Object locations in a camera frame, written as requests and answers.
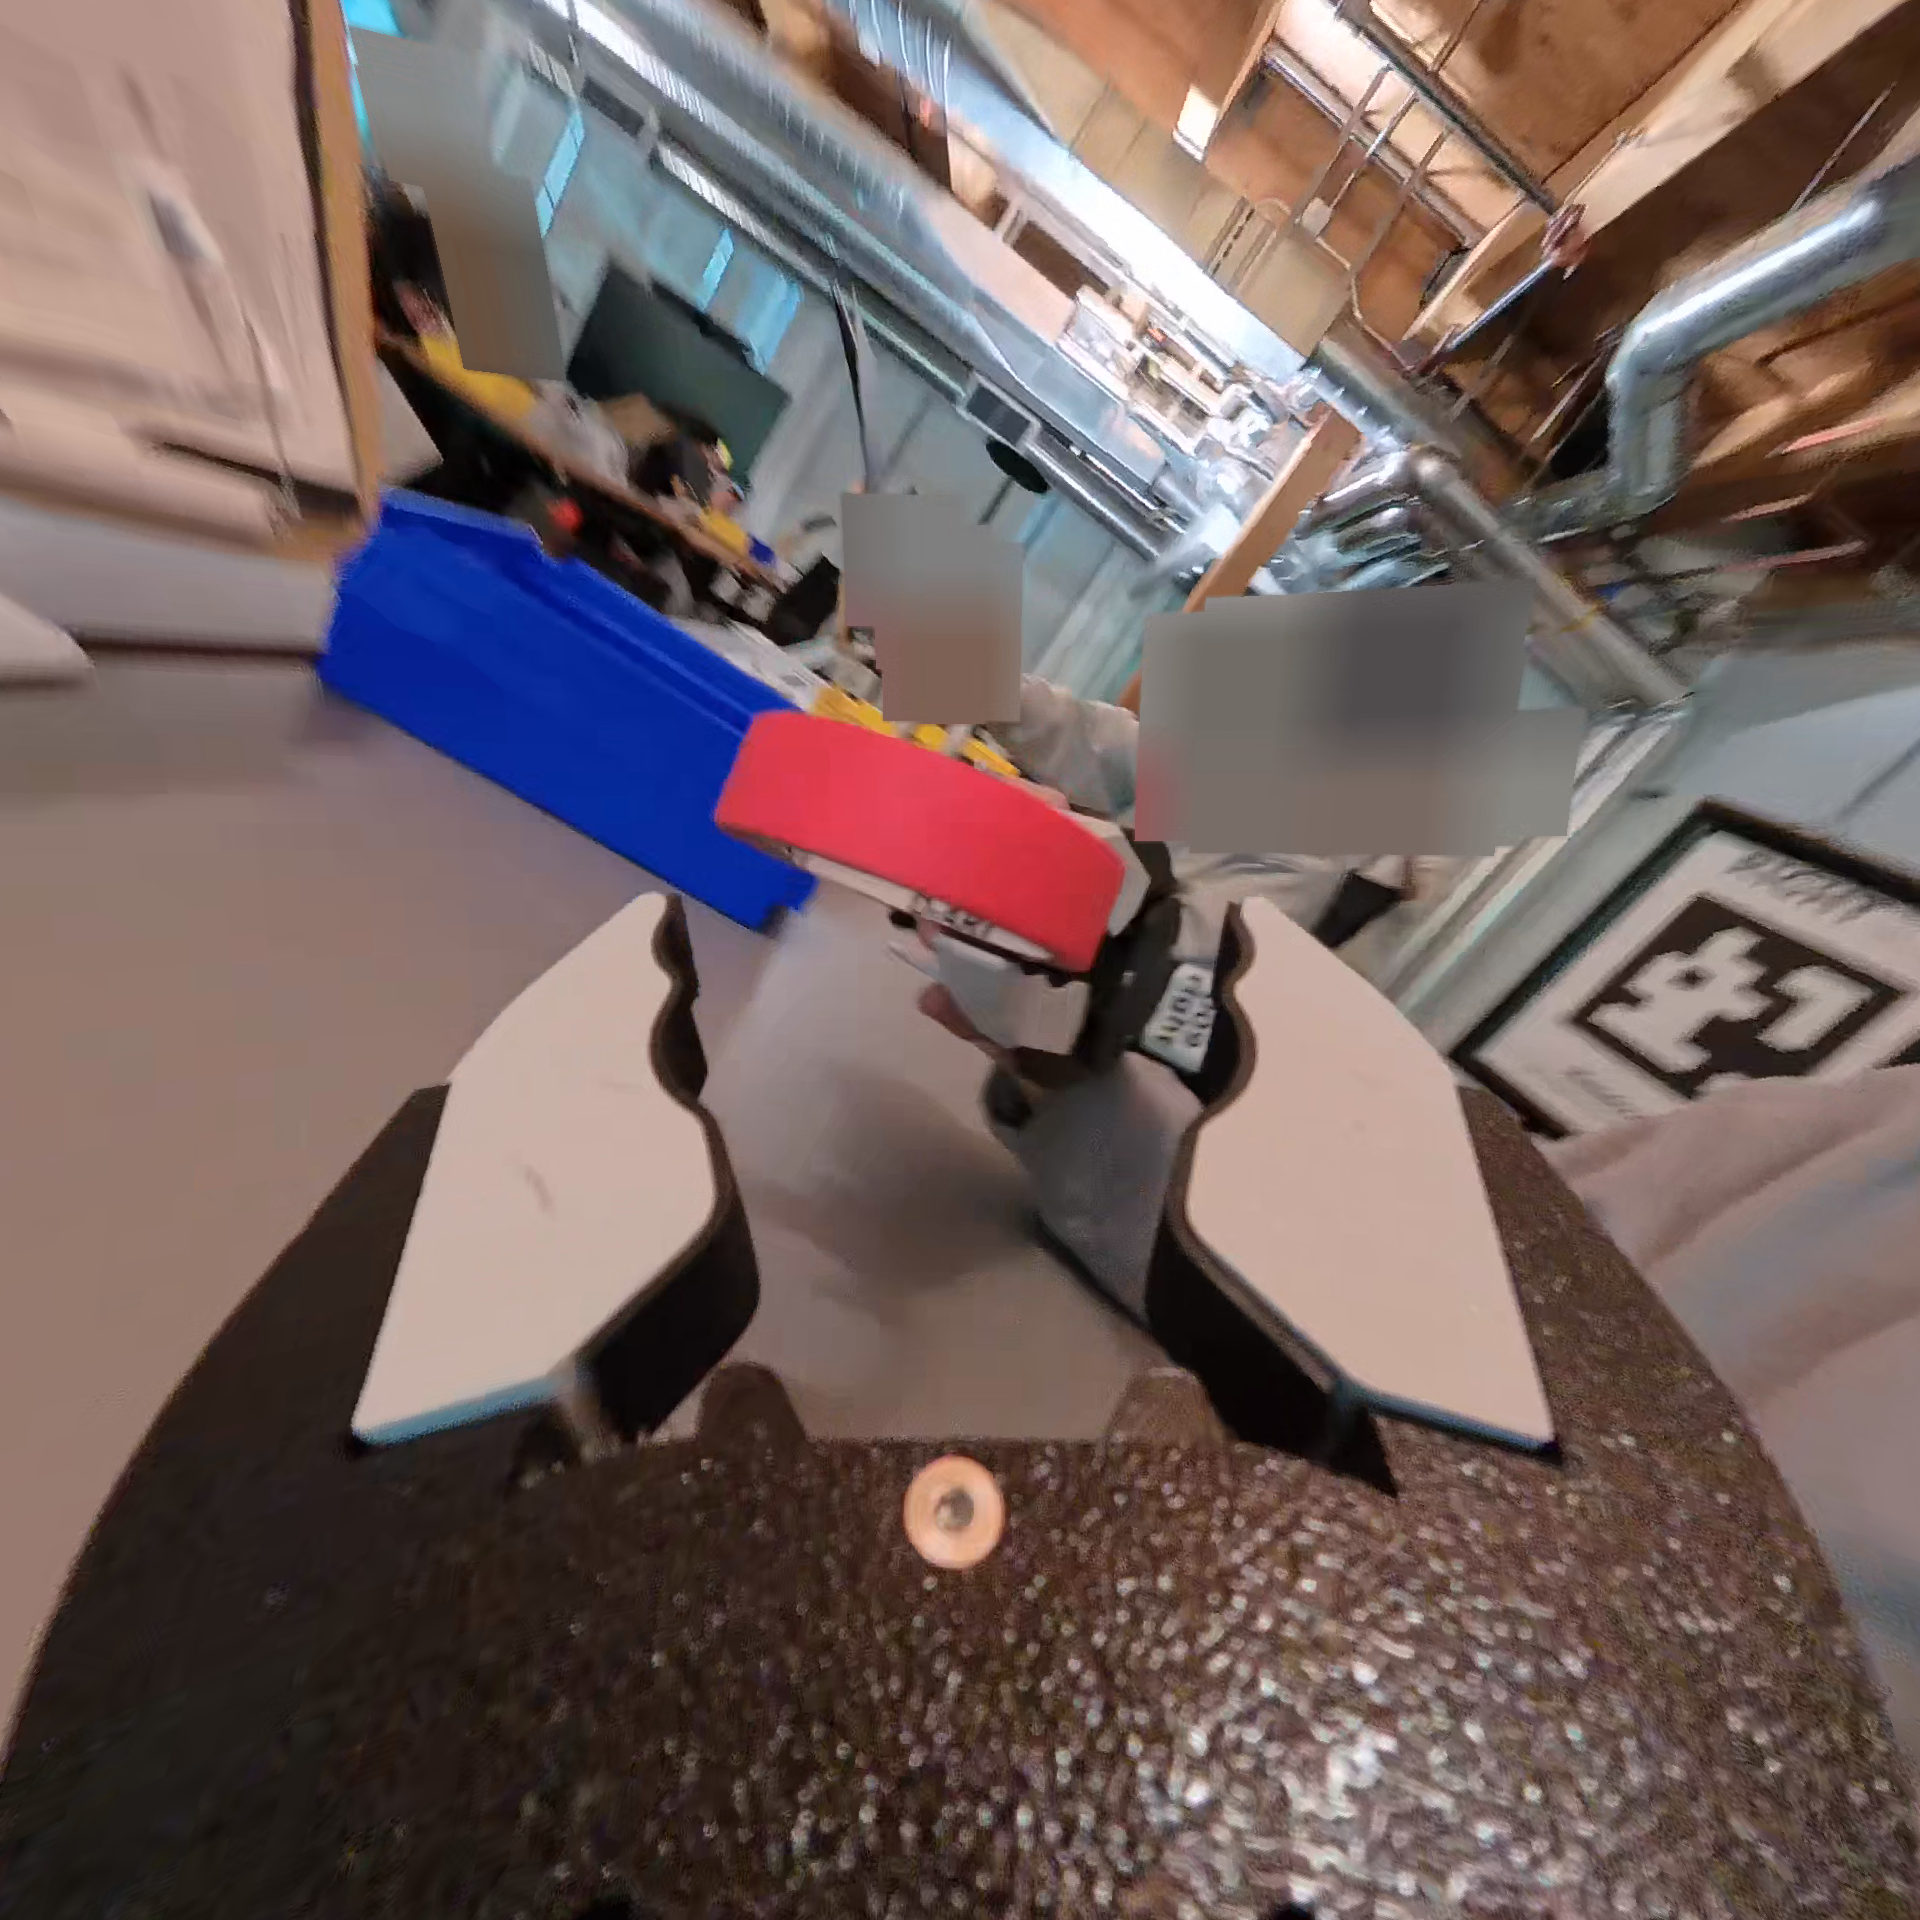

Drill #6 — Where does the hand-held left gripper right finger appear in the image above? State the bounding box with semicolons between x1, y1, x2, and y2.
1143;896;1559;1501

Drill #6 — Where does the wooden document stand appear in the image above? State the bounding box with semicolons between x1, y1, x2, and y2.
0;0;443;682

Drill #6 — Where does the black monitor screen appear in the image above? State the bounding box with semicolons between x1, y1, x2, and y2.
570;269;788;453

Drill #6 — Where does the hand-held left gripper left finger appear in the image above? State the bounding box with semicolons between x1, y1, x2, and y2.
349;891;761;1488

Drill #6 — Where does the black white tag board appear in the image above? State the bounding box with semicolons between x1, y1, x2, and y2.
1446;802;1920;1142

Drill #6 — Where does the red tape roll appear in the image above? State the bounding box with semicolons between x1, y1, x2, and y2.
714;709;1130;973

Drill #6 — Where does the bent steel pipe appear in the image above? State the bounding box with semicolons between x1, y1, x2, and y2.
1597;170;1920;512

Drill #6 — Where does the printed instruction sheet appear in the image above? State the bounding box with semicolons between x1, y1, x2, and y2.
0;0;355;495

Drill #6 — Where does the blue plastic bin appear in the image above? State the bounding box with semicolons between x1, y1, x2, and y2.
318;486;818;928

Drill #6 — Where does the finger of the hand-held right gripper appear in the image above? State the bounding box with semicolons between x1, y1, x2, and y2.
885;930;1098;1055

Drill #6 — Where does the person's right hand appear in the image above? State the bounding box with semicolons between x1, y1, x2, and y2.
919;983;1051;1127

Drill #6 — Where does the grey desk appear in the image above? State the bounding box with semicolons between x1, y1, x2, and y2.
0;643;1203;1666

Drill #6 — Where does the silver ventilation duct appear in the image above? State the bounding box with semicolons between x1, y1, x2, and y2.
570;0;1353;453

